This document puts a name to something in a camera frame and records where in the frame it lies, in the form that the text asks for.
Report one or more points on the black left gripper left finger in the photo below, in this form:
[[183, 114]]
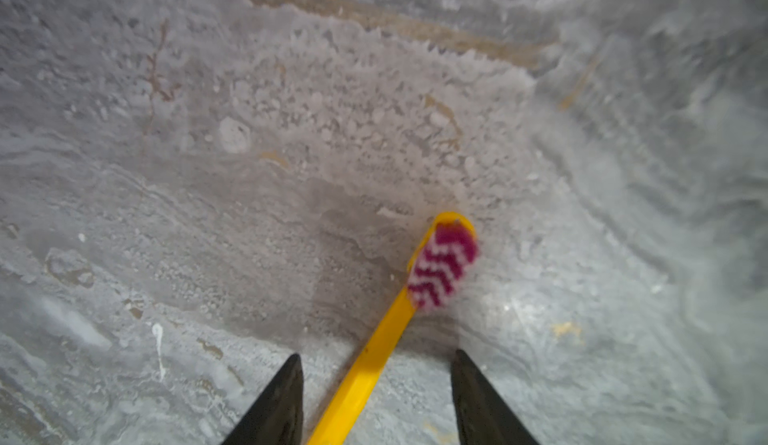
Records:
[[276, 416]]

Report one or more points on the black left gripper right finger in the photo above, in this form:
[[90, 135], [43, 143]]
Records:
[[482, 416]]

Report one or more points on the yellow toothbrush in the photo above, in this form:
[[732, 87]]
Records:
[[434, 272]]

